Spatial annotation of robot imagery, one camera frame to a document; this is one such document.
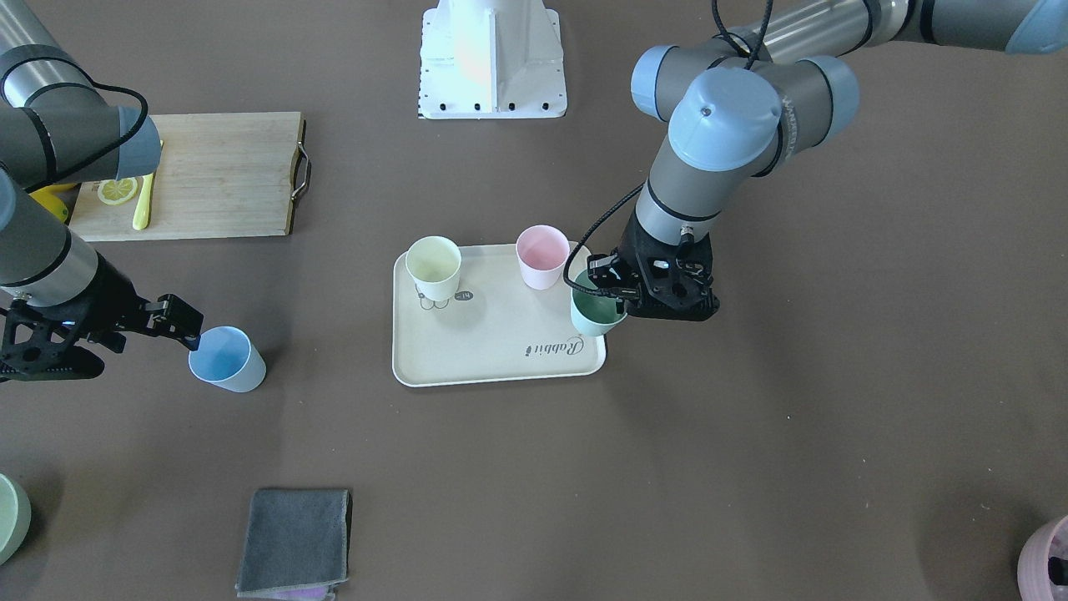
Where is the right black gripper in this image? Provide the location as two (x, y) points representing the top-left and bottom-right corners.
(1, 259), (204, 381)

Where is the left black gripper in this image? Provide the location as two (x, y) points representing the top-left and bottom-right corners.
(587, 215), (720, 322)

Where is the green cup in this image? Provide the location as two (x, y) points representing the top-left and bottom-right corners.
(571, 270), (628, 337)

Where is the blue cup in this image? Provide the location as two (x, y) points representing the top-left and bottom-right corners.
(188, 325), (266, 393)

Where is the pink cup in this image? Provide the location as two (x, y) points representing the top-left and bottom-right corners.
(516, 225), (572, 290)

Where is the pale yellow cup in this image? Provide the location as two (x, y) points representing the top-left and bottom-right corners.
(405, 235), (462, 303)

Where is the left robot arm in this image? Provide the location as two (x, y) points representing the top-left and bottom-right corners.
(571, 1), (1067, 322)

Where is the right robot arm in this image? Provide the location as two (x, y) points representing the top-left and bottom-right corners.
(1, 1), (203, 381)

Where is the cream rabbit tray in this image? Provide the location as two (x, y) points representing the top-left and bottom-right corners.
(392, 244), (607, 388)

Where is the yellow plastic knife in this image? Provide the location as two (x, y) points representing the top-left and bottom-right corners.
(131, 174), (156, 231)

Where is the lower lemon slice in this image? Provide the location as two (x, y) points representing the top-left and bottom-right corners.
(96, 176), (140, 206)

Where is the wooden cutting board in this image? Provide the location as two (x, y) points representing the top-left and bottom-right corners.
(69, 113), (310, 242)

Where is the upper whole lemon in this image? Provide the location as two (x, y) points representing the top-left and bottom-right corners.
(30, 183), (80, 224)

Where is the green bowl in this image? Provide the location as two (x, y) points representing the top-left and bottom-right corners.
(1, 474), (32, 564)

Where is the grey folded cloth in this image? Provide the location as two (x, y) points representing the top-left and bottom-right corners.
(235, 488), (350, 600)

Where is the pink bowl with ice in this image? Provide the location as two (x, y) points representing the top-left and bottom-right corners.
(1017, 517), (1067, 600)

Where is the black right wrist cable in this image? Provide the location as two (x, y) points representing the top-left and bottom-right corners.
(33, 82), (150, 189)

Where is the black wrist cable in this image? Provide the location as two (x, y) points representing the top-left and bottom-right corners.
(563, 0), (778, 292)
(33, 82), (150, 189)

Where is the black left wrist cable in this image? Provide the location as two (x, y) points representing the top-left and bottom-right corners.
(563, 0), (778, 292)

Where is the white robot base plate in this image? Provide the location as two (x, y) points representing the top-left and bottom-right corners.
(417, 1), (568, 118)

